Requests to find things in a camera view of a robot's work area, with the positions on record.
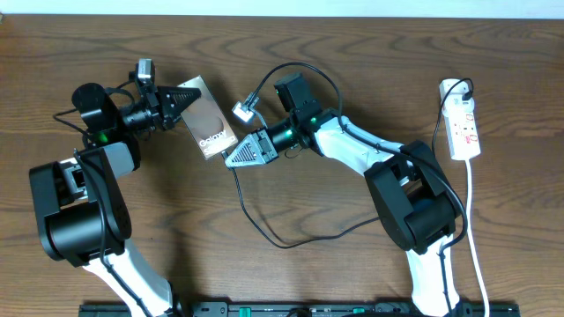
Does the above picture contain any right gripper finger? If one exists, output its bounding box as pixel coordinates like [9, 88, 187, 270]
[225, 159, 265, 168]
[225, 133, 265, 162]

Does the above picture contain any black USB charging cable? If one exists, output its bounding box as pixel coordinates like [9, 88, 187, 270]
[221, 77, 475, 250]

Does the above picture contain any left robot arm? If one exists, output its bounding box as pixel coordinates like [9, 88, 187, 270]
[29, 79, 202, 316]

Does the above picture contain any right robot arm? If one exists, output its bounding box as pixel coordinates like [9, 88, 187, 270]
[224, 72, 464, 316]

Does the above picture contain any white power strip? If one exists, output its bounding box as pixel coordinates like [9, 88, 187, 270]
[439, 78, 481, 161]

